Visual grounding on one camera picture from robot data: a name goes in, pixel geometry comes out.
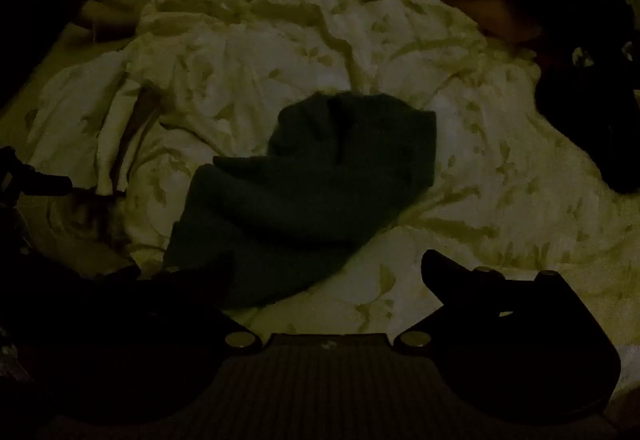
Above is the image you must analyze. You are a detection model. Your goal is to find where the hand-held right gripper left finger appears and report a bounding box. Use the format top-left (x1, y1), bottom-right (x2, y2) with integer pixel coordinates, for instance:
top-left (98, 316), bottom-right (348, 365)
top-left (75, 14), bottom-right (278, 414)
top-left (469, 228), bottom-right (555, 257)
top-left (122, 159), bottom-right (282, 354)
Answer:
top-left (90, 252), bottom-right (261, 351)

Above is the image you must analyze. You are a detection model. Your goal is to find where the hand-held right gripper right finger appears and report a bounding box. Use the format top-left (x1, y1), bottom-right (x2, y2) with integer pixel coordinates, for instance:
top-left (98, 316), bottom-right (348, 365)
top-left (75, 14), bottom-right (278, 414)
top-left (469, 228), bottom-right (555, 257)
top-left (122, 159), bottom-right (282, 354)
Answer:
top-left (397, 250), bottom-right (576, 351)

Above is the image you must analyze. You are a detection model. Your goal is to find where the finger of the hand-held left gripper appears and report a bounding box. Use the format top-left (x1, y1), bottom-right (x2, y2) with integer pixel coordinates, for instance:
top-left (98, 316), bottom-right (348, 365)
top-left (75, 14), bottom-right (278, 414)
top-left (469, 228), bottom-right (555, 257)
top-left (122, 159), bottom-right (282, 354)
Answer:
top-left (15, 172), bottom-right (74, 197)

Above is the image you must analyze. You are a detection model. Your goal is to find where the dark green small garment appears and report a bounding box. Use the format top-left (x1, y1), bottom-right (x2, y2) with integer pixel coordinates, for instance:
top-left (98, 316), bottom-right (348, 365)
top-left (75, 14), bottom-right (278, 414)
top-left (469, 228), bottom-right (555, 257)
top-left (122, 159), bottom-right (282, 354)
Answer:
top-left (162, 91), bottom-right (437, 310)

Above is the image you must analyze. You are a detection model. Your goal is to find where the pile of dark clothes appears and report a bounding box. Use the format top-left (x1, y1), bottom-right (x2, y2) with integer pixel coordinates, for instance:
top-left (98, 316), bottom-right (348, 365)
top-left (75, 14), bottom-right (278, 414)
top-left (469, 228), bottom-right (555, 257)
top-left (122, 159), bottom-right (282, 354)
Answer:
top-left (497, 0), bottom-right (640, 195)

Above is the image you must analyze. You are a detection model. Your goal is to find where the yellowish bed sheet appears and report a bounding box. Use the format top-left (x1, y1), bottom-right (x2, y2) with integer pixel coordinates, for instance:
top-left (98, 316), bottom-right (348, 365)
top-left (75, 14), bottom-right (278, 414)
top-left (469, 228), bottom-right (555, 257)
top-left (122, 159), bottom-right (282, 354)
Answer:
top-left (0, 22), bottom-right (131, 121)

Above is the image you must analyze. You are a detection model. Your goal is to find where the beige pillow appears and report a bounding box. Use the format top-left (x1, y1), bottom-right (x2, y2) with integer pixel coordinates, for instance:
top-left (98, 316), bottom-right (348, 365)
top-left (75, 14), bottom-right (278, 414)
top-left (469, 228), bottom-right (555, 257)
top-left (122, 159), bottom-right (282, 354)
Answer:
top-left (67, 0), bottom-right (156, 43)

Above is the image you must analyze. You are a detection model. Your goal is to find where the white floral blanket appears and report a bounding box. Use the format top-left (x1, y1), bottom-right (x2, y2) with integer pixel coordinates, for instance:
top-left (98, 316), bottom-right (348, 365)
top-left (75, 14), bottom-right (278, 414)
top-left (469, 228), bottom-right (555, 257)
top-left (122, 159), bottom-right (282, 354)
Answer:
top-left (25, 0), bottom-right (640, 361)

